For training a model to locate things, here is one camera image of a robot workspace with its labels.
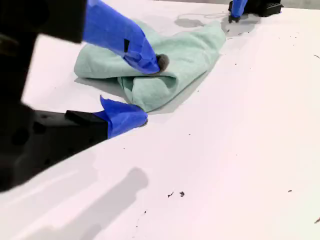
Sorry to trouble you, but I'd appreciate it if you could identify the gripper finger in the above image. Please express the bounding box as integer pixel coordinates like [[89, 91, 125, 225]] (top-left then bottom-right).
[[29, 94, 149, 176], [83, 0, 171, 75], [228, 0, 249, 19], [248, 0, 285, 18]]

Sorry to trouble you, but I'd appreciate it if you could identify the pale green T-shirt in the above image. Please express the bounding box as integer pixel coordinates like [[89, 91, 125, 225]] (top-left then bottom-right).
[[73, 19, 227, 114]]

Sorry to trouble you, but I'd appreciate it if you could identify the thin white thread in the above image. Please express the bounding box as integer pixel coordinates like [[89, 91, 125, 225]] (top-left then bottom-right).
[[177, 10, 227, 20]]

